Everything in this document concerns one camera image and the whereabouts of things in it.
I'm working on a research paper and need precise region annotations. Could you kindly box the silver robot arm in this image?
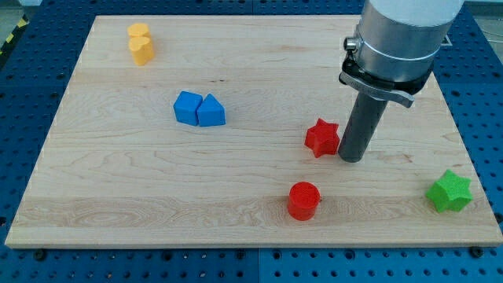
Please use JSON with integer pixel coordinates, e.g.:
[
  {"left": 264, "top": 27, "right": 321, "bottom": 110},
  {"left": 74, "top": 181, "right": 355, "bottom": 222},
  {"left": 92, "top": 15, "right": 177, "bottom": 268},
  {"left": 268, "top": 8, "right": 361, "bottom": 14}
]
[{"left": 340, "top": 0, "right": 463, "bottom": 108}]

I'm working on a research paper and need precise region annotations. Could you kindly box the red star block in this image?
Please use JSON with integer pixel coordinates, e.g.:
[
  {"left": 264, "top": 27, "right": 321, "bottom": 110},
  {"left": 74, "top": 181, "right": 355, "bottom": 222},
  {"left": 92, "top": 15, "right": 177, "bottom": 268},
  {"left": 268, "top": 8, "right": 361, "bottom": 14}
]
[{"left": 304, "top": 118, "right": 340, "bottom": 158}]

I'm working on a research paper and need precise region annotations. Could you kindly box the green star block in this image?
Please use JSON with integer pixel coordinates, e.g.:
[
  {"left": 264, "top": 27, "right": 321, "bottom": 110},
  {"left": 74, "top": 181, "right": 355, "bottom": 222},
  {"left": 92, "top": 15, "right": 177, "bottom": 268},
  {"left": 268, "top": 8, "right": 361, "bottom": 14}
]
[{"left": 425, "top": 170, "right": 473, "bottom": 212}]

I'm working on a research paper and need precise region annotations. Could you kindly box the blue pentagon block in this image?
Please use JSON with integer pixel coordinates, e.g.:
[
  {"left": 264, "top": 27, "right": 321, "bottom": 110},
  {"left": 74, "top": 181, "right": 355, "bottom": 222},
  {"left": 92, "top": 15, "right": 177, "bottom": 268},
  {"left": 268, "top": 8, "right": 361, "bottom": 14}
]
[{"left": 196, "top": 94, "right": 226, "bottom": 127}]

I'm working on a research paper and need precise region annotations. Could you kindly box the blue cube block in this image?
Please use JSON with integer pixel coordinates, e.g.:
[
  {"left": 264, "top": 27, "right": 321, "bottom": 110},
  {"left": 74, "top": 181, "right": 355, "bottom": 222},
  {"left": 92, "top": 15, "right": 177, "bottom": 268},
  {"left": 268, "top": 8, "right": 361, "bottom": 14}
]
[{"left": 174, "top": 91, "right": 203, "bottom": 126}]

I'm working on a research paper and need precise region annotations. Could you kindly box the wooden board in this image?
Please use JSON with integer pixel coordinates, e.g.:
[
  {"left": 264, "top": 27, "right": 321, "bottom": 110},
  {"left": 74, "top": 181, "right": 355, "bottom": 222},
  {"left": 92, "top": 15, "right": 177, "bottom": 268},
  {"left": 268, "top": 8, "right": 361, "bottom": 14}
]
[{"left": 6, "top": 16, "right": 502, "bottom": 248}]

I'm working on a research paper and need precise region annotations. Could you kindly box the red cylinder block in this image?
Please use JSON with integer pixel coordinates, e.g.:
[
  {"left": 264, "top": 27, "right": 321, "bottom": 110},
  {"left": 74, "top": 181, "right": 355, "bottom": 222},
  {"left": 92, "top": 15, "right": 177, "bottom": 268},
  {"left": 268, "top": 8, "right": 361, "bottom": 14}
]
[{"left": 287, "top": 182, "right": 321, "bottom": 221}]

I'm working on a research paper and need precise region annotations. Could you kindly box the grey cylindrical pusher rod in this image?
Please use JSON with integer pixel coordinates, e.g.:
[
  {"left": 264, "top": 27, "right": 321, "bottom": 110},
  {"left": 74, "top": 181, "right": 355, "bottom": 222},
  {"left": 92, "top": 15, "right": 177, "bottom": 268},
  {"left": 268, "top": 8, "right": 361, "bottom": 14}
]
[{"left": 338, "top": 93, "right": 387, "bottom": 163}]

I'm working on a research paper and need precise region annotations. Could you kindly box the yellow heart block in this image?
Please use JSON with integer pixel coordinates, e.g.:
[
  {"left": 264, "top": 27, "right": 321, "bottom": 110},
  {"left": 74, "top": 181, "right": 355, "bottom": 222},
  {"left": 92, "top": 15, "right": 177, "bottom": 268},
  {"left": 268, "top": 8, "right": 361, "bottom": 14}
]
[{"left": 128, "top": 37, "right": 155, "bottom": 66}]

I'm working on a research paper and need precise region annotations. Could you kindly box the yellow cylinder block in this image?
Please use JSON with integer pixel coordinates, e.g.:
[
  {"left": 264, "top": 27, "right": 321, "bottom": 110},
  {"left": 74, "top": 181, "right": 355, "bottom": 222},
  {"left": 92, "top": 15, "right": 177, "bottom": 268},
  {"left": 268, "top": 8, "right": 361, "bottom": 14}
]
[{"left": 127, "top": 23, "right": 151, "bottom": 39}]

